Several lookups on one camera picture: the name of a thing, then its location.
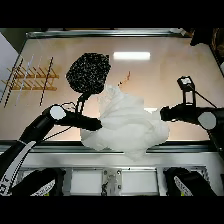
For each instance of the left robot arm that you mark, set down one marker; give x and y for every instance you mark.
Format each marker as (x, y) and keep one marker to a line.
(33, 131)

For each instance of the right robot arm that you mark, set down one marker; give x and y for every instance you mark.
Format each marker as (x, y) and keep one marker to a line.
(208, 120)

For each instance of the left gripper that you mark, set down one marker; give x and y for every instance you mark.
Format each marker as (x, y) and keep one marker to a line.
(86, 122)

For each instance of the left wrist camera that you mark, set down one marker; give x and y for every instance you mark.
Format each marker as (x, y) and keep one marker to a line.
(81, 101)

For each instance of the white long-sleeved shirt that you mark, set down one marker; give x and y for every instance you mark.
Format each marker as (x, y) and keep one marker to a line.
(130, 126)

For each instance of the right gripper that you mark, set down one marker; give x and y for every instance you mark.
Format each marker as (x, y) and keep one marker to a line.
(173, 113)

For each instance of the black clothes hanger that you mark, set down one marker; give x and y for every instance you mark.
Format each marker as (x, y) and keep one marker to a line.
(46, 80)
(13, 81)

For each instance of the white clothes hanger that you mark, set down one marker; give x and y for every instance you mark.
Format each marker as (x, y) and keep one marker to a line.
(24, 80)

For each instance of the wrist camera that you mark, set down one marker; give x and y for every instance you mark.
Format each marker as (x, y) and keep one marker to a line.
(81, 101)
(185, 81)

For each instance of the wooden rack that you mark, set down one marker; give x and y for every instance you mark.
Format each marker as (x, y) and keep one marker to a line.
(50, 76)

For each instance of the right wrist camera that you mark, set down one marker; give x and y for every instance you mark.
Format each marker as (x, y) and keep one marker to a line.
(185, 81)

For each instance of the black speckled garment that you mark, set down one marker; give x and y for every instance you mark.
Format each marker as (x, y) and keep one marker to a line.
(88, 71)

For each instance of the silver frame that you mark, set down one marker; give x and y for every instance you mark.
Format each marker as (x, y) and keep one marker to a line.
(100, 151)

